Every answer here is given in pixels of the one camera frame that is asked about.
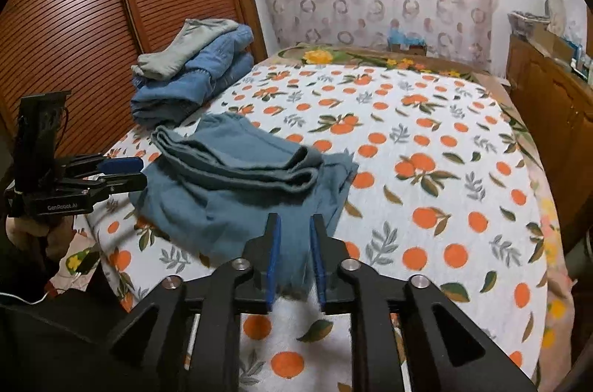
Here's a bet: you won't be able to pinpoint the teal blue pants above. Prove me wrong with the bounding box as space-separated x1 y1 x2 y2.
130 113 358 300

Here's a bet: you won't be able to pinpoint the cardboard box on cabinet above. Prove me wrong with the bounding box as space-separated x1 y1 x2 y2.
528 23 574 65

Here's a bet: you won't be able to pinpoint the dark blue denim garment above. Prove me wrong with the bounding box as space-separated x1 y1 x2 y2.
131 52 253 128

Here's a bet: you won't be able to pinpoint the cardboard box with blue items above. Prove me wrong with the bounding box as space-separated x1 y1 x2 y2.
387 28 427 56

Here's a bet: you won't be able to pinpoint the light blue denim garment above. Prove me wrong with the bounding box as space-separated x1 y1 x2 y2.
132 25 253 109

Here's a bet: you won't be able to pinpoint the orange print bedsheet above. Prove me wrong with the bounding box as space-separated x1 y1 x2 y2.
87 62 550 392

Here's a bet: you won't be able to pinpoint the grey folded garment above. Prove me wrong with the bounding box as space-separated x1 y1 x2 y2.
132 19 239 81

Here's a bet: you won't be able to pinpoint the floral pink blanket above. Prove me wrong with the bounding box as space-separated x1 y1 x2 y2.
48 43 578 392

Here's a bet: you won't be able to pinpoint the left hand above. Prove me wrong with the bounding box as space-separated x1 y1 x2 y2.
6 216 75 259

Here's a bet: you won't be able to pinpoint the brown louvered wardrobe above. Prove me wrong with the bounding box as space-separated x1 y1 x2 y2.
0 0 269 185

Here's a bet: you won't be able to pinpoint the wooden sideboard cabinet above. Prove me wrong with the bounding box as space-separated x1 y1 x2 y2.
507 36 593 252

